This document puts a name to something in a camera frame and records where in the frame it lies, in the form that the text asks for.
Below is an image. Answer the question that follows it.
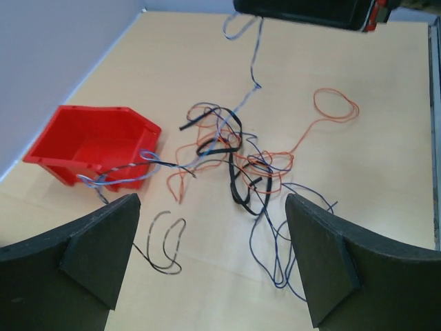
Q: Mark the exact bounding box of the orange wire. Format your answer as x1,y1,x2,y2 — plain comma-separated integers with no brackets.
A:
166,87,360,204

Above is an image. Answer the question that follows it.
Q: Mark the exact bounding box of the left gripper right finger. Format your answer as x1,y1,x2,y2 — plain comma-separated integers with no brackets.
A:
285,194,440,330

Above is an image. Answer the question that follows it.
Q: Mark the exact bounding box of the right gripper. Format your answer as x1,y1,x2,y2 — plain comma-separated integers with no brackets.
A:
233,0,399,32

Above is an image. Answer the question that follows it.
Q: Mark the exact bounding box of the red bin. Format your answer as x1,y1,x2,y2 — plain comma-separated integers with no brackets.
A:
23,105,162,192

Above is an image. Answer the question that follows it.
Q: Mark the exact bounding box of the dark blue wire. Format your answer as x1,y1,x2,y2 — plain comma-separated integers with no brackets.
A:
227,130,339,303

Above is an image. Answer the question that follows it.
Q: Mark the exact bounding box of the black cable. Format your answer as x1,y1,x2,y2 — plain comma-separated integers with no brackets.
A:
178,106,266,217

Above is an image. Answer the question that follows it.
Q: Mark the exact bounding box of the aluminium rail frame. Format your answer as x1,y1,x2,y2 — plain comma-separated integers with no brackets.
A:
428,17,440,251

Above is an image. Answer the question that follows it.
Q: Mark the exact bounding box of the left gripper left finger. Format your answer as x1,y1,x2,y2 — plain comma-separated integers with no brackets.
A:
1,194,141,330

